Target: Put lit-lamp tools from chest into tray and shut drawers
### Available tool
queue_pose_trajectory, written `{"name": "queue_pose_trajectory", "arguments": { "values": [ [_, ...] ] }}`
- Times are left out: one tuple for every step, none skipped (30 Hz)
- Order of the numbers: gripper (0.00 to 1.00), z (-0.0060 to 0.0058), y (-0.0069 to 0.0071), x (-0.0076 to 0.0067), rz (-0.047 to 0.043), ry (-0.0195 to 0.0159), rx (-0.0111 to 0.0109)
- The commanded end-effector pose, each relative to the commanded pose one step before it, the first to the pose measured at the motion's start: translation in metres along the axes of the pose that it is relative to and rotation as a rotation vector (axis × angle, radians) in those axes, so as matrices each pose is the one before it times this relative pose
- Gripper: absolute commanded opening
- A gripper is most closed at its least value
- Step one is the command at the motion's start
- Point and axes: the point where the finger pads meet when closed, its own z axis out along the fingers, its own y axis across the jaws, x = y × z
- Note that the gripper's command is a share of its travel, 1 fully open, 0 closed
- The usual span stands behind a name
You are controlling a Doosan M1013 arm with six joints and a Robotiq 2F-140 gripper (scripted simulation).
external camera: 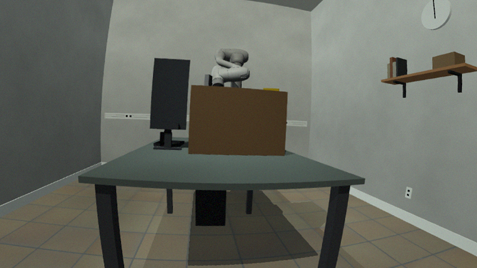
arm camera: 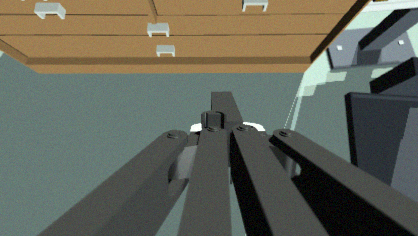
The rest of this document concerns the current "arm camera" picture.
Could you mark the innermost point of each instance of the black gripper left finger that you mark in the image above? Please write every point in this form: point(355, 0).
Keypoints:
point(137, 198)

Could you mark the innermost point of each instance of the brown wooden chest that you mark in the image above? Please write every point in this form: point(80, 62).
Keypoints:
point(205, 36)

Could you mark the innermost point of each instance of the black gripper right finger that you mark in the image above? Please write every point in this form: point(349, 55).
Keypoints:
point(346, 200)

